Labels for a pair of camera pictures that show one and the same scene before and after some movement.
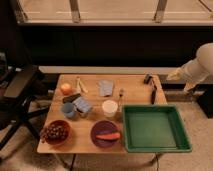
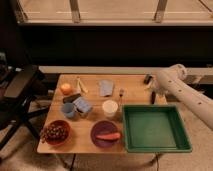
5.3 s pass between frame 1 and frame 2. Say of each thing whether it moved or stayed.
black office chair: stayed
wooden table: stayed
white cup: stayed
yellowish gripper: moved
